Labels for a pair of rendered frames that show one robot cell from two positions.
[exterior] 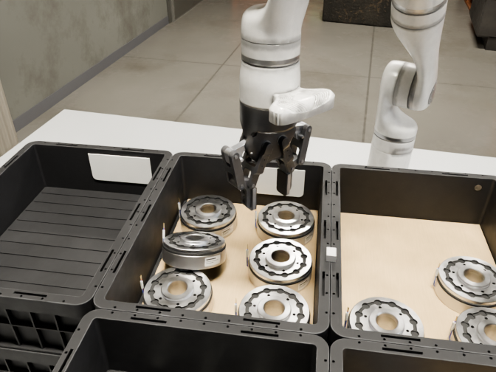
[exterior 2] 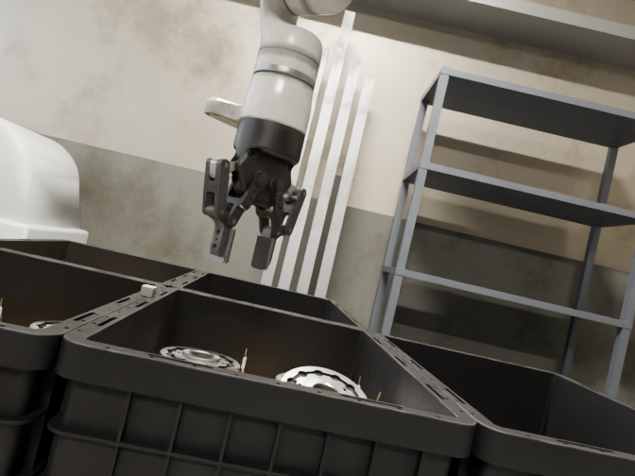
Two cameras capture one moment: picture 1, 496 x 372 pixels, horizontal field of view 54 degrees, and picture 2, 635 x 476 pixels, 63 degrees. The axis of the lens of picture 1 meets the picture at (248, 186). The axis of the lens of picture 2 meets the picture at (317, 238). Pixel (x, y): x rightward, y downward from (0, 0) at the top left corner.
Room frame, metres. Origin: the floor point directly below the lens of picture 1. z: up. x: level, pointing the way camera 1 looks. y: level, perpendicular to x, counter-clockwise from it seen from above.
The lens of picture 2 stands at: (1.13, -0.09, 1.02)
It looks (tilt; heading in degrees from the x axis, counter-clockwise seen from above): 2 degrees up; 166
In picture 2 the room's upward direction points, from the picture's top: 13 degrees clockwise
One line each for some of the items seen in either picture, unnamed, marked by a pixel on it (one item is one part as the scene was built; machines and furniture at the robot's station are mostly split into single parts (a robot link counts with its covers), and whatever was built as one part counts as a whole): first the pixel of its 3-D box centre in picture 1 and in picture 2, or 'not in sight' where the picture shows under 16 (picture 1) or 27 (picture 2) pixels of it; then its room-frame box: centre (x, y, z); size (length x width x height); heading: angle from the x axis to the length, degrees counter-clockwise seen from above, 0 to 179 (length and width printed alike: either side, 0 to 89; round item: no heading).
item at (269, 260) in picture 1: (280, 257); not in sight; (0.58, -0.05, 0.86); 0.05 x 0.05 x 0.01
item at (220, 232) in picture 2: (290, 171); (215, 230); (0.59, -0.06, 1.02); 0.03 x 0.01 x 0.05; 127
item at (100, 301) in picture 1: (233, 226); (271, 344); (0.59, 0.02, 0.92); 0.40 x 0.30 x 0.02; 171
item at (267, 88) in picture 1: (280, 79); (266, 101); (0.55, -0.04, 1.18); 0.11 x 0.09 x 0.06; 37
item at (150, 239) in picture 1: (234, 251); (260, 391); (0.59, 0.02, 0.87); 0.40 x 0.30 x 0.11; 171
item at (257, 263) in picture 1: (280, 259); not in sight; (0.58, -0.05, 0.86); 0.10 x 0.10 x 0.01
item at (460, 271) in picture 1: (473, 277); not in sight; (0.54, -0.35, 0.86); 0.05 x 0.05 x 0.01
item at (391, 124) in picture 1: (400, 102); not in sight; (0.96, -0.33, 0.96); 0.09 x 0.09 x 0.17; 60
